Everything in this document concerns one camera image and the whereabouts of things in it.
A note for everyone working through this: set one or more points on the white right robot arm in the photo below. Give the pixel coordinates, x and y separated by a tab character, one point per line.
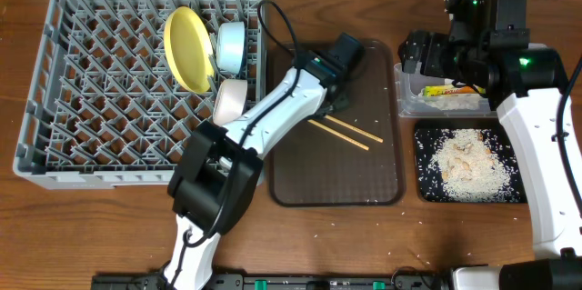
540	130

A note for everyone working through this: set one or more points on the wooden chopstick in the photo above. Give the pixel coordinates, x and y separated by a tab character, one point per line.
354	128
338	134

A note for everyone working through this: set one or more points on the spilled white rice pile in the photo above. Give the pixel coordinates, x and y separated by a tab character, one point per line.
470	165

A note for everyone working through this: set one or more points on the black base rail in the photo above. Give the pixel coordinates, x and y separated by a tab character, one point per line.
265	282

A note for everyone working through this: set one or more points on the black waste tray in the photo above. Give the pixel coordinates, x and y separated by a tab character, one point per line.
423	185

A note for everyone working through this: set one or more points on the green snack wrapper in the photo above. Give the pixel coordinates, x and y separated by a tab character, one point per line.
444	90

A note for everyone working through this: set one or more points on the pink bowl with rice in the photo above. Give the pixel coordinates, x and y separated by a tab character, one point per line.
230	101

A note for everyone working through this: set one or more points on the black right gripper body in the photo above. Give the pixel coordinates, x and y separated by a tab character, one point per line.
444	59

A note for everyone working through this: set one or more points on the clear plastic bin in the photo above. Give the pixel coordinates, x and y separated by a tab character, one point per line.
409	99

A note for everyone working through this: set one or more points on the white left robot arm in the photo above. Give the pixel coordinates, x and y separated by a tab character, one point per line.
214	182

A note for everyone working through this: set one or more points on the grey dishwasher rack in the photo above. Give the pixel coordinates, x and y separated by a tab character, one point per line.
103	108

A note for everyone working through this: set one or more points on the dark brown serving tray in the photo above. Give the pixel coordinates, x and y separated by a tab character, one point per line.
310	167

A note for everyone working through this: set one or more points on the white tissue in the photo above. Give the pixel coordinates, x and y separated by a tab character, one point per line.
454	102

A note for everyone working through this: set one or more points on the light blue bowl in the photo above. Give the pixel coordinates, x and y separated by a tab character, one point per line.
231	47

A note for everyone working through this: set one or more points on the yellow plate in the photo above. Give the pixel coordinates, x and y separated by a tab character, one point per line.
188	49

